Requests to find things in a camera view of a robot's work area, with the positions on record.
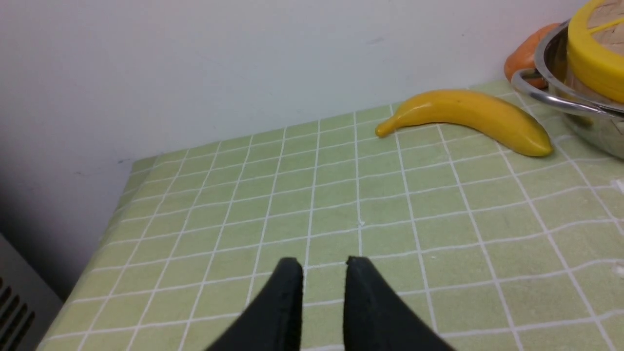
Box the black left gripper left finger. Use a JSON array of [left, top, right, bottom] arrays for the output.
[[206, 258, 304, 351]]

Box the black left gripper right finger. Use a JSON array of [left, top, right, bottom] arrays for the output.
[[344, 256, 454, 351]]

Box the yellow bamboo steamer basket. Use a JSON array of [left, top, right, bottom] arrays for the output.
[[565, 69, 624, 110]]

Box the yellow woven steamer lid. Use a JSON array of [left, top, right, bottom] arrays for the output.
[[567, 0, 624, 104]]

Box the stainless steel pot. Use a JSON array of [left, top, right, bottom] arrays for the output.
[[510, 21, 624, 158]]

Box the green checkered tablecloth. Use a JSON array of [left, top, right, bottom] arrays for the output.
[[38, 81, 624, 351]]

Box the yellow plastic banana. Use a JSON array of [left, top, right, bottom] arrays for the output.
[[375, 89, 553, 157]]

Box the grey vented appliance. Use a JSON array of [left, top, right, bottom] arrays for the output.
[[0, 237, 63, 351]]

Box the orange plastic vegetable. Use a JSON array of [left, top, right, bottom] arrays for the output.
[[504, 23, 560, 83]]

